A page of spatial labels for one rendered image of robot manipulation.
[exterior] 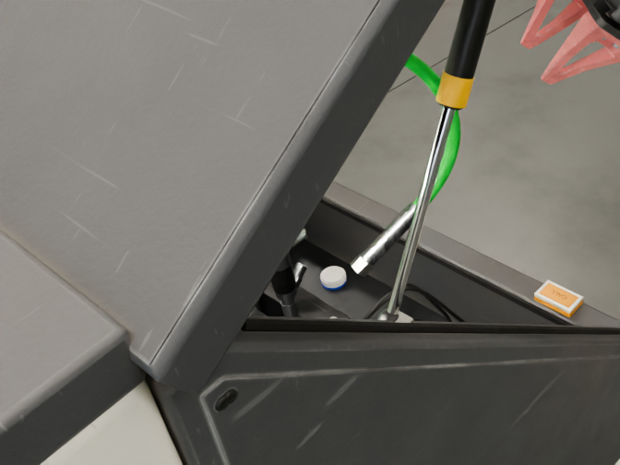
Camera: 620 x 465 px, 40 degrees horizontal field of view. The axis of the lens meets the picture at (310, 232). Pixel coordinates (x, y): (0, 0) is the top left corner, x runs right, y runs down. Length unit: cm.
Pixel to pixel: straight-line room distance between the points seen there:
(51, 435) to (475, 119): 275
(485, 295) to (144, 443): 79
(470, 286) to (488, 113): 196
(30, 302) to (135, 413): 7
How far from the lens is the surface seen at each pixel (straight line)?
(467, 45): 52
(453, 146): 88
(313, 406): 49
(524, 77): 326
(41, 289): 40
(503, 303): 113
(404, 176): 282
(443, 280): 119
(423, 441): 64
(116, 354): 37
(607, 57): 82
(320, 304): 107
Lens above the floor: 175
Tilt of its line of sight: 41 degrees down
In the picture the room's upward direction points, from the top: 11 degrees counter-clockwise
